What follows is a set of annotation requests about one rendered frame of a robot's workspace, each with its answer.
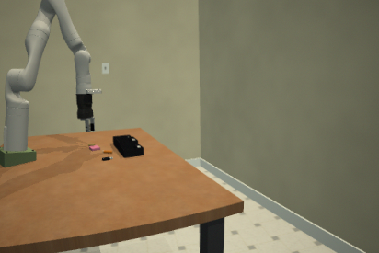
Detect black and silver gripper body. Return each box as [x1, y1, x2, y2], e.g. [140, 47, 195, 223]
[76, 83, 101, 119]

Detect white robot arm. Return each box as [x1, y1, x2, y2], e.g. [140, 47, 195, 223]
[4, 0, 91, 151]

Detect black rack of bins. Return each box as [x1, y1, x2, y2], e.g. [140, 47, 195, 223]
[113, 135, 144, 158]

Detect pink sticky note pad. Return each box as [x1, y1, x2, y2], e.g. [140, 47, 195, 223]
[89, 145, 100, 151]

